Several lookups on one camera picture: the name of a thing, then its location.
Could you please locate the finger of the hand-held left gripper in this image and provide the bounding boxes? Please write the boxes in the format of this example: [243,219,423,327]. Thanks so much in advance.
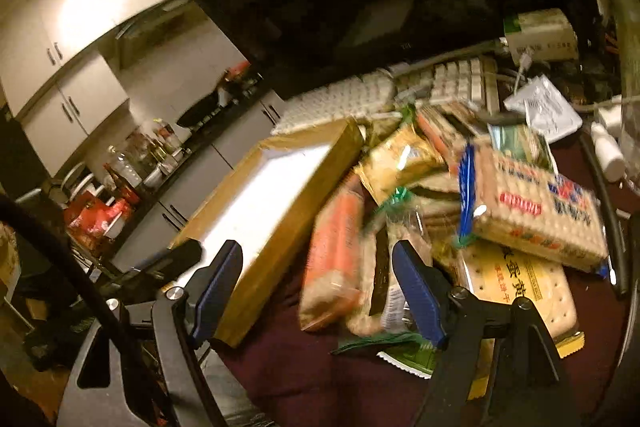
[102,238,203,295]

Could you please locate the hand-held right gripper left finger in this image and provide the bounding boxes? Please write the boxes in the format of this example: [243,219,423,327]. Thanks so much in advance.
[107,241,244,427]

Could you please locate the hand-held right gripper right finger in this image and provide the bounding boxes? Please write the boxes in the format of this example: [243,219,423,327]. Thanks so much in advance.
[391,239,581,427]

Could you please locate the green snack packet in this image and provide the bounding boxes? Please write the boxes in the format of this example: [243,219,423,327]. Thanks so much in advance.
[330,332,441,378]

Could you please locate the cardboard box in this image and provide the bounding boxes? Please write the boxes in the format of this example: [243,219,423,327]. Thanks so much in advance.
[170,119,364,349]

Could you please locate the grey base cabinets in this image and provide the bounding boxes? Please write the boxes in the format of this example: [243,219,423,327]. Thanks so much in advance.
[112,89,288,273]

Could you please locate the red bag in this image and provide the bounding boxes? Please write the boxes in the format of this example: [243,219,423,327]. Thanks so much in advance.
[64,192,133,243]

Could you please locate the orange cracker packet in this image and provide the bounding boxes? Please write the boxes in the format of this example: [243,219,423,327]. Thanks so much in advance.
[298,174,368,333]

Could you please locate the yellow cracker packet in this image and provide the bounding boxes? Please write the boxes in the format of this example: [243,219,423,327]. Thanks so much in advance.
[452,239,586,403]

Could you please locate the cluster of kitchen bottles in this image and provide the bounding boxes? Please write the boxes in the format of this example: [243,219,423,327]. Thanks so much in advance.
[102,117,188,198]

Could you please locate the dark red table cloth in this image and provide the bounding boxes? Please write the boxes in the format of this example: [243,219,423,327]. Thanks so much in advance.
[215,127,631,427]

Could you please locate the gold snack packet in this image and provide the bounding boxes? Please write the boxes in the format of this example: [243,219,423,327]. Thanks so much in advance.
[356,124,448,202]

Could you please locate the cracker packet blue red label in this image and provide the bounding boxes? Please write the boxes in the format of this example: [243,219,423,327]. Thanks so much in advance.
[457,142,611,275]

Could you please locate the black wok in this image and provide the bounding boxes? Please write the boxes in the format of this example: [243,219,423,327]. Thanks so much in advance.
[176,92,221,128]

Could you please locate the red striped snack packet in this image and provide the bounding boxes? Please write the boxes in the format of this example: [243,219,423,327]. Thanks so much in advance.
[417,107,476,158]

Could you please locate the white keyboard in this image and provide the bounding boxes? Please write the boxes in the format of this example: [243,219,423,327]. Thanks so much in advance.
[270,54,501,136]

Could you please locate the black tube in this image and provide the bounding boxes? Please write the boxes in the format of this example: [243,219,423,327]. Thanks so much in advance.
[577,137,631,298]

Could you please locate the white printed sachet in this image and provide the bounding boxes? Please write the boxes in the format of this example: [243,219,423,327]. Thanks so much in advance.
[502,76,583,142]

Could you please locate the range hood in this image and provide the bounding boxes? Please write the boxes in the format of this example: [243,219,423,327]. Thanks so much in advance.
[115,0,191,68]

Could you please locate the white spray bottle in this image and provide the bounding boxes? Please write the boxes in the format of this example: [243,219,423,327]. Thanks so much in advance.
[590,122,628,182]

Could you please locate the white charger plug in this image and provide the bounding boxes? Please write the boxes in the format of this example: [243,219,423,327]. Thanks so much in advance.
[595,104,623,130]

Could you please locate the white green medicine box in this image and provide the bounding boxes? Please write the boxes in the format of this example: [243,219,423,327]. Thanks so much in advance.
[502,8,580,62]

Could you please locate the thick black cable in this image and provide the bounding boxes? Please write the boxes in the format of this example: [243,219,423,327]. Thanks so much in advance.
[0,194,171,427]

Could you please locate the white USB cable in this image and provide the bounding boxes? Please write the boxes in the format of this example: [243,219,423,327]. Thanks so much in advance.
[500,47,533,108]

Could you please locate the white wall cabinets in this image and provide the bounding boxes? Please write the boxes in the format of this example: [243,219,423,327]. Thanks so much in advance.
[0,0,226,178]

